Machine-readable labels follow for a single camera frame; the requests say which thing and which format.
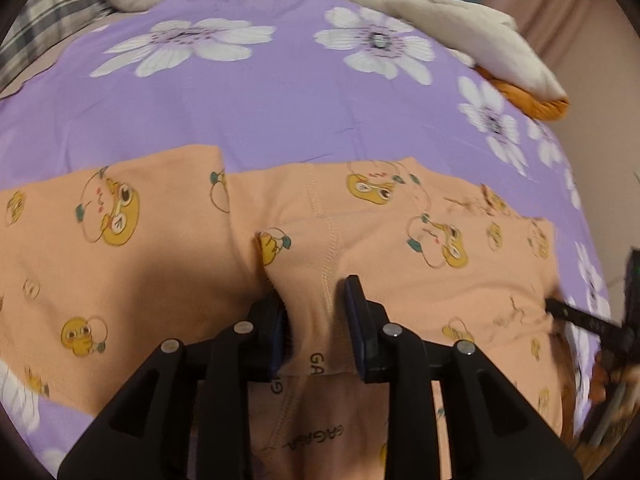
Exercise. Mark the pink curtain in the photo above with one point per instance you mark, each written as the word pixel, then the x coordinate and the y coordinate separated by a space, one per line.
pixel 550 0

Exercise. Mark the white goose plush toy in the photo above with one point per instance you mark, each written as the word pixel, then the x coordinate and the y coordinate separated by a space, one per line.
pixel 450 22

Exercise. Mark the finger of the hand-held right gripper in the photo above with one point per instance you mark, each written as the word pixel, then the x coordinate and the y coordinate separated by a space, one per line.
pixel 580 317

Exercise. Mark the orange duck print pants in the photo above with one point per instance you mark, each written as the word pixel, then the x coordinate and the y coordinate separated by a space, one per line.
pixel 150 270

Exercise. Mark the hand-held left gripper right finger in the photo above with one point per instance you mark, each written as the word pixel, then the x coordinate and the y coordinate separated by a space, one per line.
pixel 353 321

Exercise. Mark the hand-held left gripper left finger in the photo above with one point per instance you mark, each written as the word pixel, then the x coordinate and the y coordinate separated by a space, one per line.
pixel 276 341

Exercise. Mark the purple floral bed sheet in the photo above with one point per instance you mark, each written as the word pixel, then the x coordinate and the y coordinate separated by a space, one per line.
pixel 275 105

